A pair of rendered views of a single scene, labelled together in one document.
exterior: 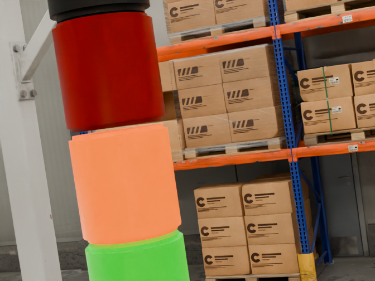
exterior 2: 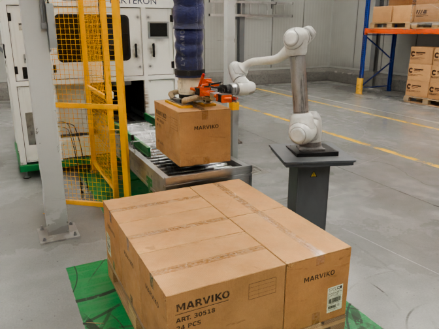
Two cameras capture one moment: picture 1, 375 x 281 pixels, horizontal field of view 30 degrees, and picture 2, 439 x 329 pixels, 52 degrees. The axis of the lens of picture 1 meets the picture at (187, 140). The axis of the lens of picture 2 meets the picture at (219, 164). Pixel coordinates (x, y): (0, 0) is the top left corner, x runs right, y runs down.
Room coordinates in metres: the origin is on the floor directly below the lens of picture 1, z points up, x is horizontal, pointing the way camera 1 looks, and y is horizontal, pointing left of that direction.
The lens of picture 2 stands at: (-2.10, -3.33, 1.60)
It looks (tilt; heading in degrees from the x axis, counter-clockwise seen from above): 17 degrees down; 40
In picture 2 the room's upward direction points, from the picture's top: straight up
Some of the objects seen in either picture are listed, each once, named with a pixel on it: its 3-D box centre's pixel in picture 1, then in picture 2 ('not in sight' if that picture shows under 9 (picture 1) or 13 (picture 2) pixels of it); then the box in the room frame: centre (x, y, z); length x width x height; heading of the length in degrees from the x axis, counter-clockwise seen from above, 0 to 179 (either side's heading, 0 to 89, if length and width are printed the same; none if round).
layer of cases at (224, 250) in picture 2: not in sight; (212, 252); (-0.31, -1.78, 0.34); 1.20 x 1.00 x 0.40; 66
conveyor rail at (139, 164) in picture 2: not in sight; (125, 152); (0.40, -0.08, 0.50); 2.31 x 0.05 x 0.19; 66
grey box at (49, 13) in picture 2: not in sight; (50, 25); (-0.31, -0.24, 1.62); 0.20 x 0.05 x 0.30; 66
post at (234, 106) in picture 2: not in sight; (233, 157); (0.92, -0.96, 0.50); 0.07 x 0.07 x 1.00; 66
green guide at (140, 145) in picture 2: not in sight; (121, 133); (0.60, 0.22, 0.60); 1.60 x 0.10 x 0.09; 66
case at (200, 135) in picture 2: not in sight; (191, 129); (0.37, -0.96, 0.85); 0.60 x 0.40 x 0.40; 65
